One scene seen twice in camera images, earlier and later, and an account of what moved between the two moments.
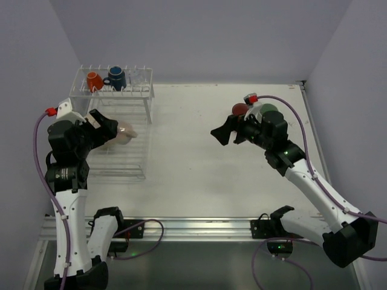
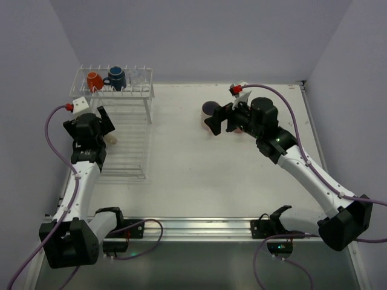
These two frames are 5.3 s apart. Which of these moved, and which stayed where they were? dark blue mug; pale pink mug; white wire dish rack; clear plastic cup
Moved: pale pink mug
Stayed: dark blue mug; white wire dish rack; clear plastic cup
